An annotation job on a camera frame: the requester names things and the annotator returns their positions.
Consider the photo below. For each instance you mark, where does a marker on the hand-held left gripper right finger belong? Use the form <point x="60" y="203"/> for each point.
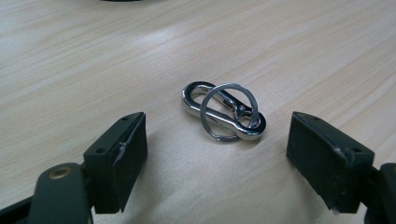
<point x="327" y="161"/>

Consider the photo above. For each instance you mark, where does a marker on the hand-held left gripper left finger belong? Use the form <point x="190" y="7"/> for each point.
<point x="116" y="168"/>

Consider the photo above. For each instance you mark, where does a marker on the silver metal carabiner clip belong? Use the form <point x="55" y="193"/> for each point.
<point x="190" y="102"/>

